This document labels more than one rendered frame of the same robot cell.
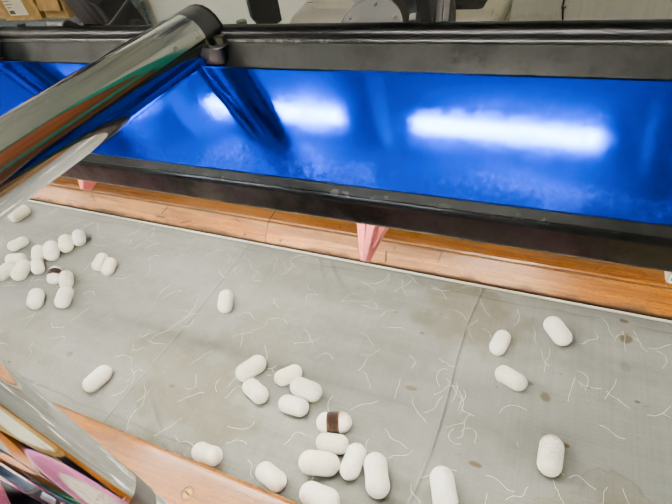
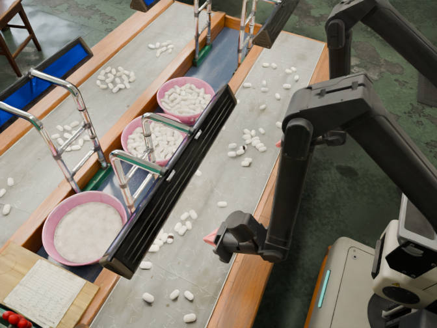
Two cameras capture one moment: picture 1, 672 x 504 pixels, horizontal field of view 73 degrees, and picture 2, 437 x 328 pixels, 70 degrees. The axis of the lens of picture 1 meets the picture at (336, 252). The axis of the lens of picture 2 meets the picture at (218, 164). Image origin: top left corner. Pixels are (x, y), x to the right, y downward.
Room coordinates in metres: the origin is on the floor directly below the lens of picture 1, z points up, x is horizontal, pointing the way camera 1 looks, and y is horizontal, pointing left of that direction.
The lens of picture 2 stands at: (0.28, -0.41, 1.74)
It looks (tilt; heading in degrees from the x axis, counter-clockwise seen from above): 53 degrees down; 81
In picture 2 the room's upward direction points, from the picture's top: 5 degrees clockwise
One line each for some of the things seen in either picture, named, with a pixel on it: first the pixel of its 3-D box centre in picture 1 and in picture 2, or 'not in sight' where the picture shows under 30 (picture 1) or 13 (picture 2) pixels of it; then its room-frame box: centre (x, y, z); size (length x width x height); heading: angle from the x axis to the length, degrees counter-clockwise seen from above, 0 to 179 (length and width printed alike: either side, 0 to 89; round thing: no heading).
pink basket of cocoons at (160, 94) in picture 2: not in sight; (186, 103); (0.29, 0.72, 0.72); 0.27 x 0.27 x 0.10
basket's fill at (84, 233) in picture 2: not in sight; (90, 232); (-0.07, 0.09, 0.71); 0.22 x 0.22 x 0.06
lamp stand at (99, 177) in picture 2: not in sight; (58, 142); (-0.16, 0.34, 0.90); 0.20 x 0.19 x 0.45; 61
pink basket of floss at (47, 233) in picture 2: not in sight; (89, 231); (-0.07, 0.09, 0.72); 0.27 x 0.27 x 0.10
